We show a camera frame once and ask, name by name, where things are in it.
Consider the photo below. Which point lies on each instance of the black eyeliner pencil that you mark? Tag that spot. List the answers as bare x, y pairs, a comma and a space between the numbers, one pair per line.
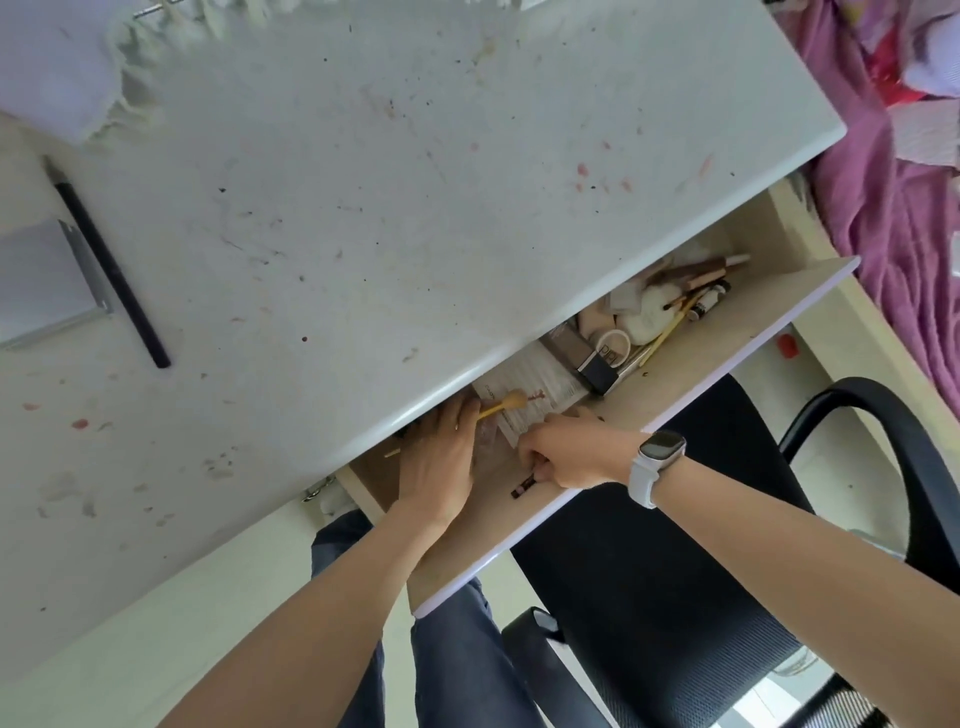
112, 270

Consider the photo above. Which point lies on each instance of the black office chair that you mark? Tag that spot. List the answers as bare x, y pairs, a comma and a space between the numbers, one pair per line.
637, 585

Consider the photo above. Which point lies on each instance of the wooden bed frame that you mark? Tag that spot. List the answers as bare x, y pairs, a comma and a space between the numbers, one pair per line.
847, 337

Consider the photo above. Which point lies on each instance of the white powder puff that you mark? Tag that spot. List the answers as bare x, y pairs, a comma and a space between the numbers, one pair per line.
645, 315

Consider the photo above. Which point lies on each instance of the small red object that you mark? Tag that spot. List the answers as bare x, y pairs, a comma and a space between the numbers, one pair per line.
786, 347

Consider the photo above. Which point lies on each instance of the lilac clothing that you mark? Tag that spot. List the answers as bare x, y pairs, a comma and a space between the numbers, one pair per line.
937, 67

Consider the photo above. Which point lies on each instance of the lilac cartoon cloth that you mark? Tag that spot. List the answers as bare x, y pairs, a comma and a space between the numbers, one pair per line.
52, 75

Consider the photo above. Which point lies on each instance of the person's right hand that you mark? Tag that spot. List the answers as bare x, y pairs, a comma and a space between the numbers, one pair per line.
581, 450

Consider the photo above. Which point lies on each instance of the magenta bed sheet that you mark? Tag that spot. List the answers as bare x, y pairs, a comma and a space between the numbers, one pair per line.
885, 210

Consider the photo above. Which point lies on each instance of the white smartwatch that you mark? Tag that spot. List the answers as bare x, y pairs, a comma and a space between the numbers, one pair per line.
649, 469

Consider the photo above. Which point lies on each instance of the silver square palette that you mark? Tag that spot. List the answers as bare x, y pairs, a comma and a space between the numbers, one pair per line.
45, 285

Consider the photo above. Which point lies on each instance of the wooden drawer lilac front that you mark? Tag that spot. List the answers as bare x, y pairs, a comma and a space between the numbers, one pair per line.
675, 367

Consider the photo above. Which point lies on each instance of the small brown bottle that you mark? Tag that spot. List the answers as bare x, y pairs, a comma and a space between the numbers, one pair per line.
709, 300

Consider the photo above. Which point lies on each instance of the person's left forearm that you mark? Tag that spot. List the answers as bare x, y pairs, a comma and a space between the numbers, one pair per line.
315, 630

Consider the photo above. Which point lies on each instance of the person's left hand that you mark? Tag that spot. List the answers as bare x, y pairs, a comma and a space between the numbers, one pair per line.
439, 465

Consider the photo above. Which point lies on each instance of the person's right forearm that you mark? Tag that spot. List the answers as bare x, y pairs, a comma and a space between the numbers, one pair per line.
810, 570

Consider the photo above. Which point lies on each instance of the red pink patterned garment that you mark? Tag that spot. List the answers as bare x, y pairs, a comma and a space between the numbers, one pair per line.
892, 67

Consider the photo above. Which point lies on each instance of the cream gold tube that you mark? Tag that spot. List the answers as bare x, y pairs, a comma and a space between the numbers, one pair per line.
709, 280

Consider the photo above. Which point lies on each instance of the paper instruction sheet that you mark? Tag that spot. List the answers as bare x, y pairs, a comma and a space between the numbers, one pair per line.
540, 382

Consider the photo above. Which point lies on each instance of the white table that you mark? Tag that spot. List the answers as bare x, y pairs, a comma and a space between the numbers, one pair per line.
375, 225

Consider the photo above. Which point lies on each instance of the person's blue jeans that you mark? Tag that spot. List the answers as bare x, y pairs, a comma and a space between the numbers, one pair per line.
450, 660

